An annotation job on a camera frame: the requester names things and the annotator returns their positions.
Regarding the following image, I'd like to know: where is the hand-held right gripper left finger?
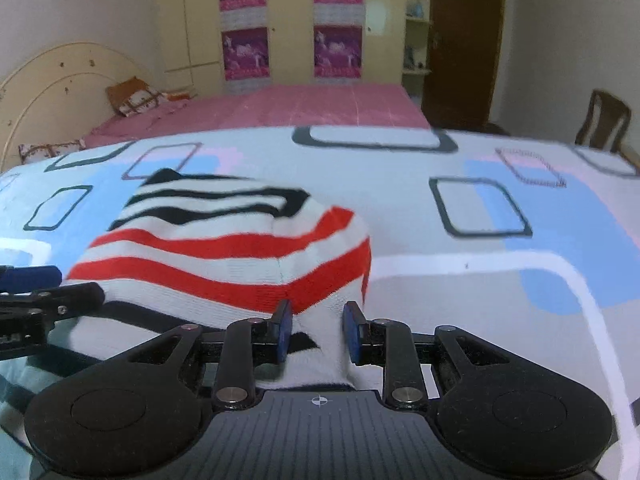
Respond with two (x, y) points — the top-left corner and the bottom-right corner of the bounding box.
(112, 300), (293, 411)

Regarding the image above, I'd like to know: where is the brown wooden door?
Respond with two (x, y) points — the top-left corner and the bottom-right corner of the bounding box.
(422, 0), (509, 132)

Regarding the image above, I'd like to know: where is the black white red striped shirt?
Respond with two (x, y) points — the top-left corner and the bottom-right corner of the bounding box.
(65, 169), (373, 391)

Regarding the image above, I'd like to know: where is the brown wooden chair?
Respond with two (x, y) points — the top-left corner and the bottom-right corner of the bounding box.
(575, 89), (632, 154)

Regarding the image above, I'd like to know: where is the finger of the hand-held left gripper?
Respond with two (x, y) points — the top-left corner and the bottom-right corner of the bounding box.
(0, 282), (106, 361)
(0, 265), (63, 295)

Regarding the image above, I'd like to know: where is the cream open shelf unit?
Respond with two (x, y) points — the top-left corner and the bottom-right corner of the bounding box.
(401, 0), (434, 100)

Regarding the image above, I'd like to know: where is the cream bed headboard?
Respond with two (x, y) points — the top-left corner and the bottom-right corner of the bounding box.
(0, 42), (157, 171)

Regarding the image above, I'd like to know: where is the orange patterned pillow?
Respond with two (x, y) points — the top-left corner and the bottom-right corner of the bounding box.
(105, 77), (169, 117)

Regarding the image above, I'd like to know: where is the cream wardrobe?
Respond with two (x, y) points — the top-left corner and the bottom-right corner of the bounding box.
(154, 0), (409, 96)

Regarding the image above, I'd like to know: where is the small patterned pillow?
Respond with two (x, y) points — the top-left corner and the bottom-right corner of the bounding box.
(18, 138), (87, 165)

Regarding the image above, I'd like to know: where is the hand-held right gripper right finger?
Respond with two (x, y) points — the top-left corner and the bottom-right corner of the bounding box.
(343, 301), (526, 409)

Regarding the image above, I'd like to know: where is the printed blanket with squares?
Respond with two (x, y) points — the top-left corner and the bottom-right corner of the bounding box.
(0, 125), (640, 480)

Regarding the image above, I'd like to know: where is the pink bed sheet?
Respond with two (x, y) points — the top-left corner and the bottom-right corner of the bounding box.
(82, 84), (431, 150)

